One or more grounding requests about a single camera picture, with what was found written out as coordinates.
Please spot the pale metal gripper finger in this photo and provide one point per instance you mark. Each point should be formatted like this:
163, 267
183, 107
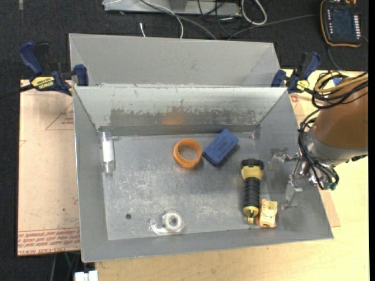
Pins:
291, 196
278, 157

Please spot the yellow and black flashlight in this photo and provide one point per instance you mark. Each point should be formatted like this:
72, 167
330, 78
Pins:
251, 190

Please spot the blue sponge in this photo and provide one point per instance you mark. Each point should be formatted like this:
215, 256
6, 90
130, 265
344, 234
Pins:
221, 151

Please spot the grey metal bin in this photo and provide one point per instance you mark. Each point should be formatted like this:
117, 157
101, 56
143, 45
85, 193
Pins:
181, 186

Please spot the clear plastic tube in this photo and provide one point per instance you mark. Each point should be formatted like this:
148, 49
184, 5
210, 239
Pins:
107, 154

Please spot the brown cardboard board, red print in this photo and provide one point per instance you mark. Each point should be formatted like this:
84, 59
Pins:
44, 171

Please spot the black cylinder on white bracket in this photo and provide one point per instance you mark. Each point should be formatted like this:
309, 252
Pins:
357, 157

